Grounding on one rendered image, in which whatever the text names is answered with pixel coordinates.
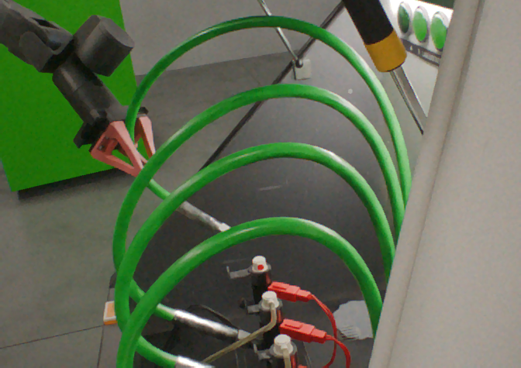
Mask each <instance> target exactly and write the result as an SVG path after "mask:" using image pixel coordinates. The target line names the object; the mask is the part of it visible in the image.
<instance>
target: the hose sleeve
mask: <svg viewBox="0 0 521 368"><path fill-rule="evenodd" d="M176 211H178V212H180V213H181V214H183V215H185V216H187V217H189V218H190V219H192V220H193V221H195V222H197V223H198V224H199V225H202V226H203V227H205V228H207V229H208V230H210V231H211V232H214V233H217V232H218V230H219V228H220V226H221V225H222V224H221V222H220V221H218V220H216V219H215V218H213V217H212V216H211V215H208V214H206V213H204V212H203V211H201V210H200V209H198V208H196V207H195V206H193V205H191V204H189V203H188V202H187V201H185V202H184V203H183V204H182V205H181V206H180V207H178V208H177V209H176Z"/></svg>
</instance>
